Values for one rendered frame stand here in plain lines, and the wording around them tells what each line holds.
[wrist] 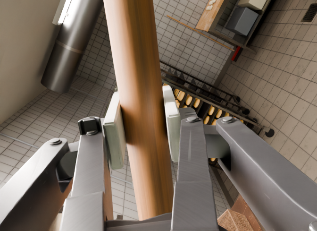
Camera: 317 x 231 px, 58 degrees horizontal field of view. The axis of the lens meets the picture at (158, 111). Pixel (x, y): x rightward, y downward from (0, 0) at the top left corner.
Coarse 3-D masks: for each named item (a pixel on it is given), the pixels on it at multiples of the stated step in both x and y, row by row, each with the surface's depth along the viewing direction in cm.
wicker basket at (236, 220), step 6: (228, 210) 204; (222, 216) 207; (228, 216) 207; (234, 216) 200; (240, 216) 205; (234, 222) 191; (240, 222) 195; (246, 222) 199; (228, 228) 210; (234, 228) 211; (240, 228) 188; (246, 228) 193
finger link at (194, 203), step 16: (192, 128) 15; (192, 144) 13; (192, 160) 12; (208, 160) 11; (192, 176) 10; (208, 176) 10; (176, 192) 9; (192, 192) 9; (208, 192) 9; (176, 208) 8; (192, 208) 8; (208, 208) 8; (176, 224) 7; (192, 224) 7; (208, 224) 7
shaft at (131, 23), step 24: (120, 0) 16; (144, 0) 17; (120, 24) 17; (144, 24) 17; (120, 48) 17; (144, 48) 17; (120, 72) 18; (144, 72) 18; (120, 96) 19; (144, 96) 18; (144, 120) 19; (144, 144) 19; (168, 144) 21; (144, 168) 20; (168, 168) 21; (144, 192) 20; (168, 192) 21; (144, 216) 21
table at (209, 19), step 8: (216, 0) 435; (224, 0) 416; (216, 8) 415; (224, 8) 419; (264, 8) 426; (208, 16) 442; (216, 16) 422; (200, 24) 470; (208, 24) 421; (216, 24) 426; (256, 24) 430; (208, 32) 496; (216, 32) 428; (224, 40) 502; (232, 40) 433; (240, 40) 464; (248, 40) 437; (248, 48) 439
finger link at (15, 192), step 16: (48, 144) 15; (64, 144) 15; (32, 160) 13; (48, 160) 13; (16, 176) 12; (32, 176) 12; (48, 176) 13; (0, 192) 11; (16, 192) 11; (32, 192) 11; (48, 192) 12; (64, 192) 14; (0, 208) 10; (16, 208) 10; (32, 208) 11; (48, 208) 12; (0, 224) 9; (16, 224) 10; (32, 224) 11; (48, 224) 12
